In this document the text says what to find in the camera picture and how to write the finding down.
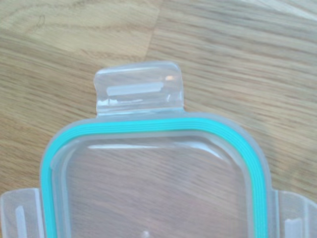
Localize clear lid with teal seal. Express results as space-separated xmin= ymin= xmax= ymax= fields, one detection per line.
xmin=0 ymin=60 xmax=317 ymax=238

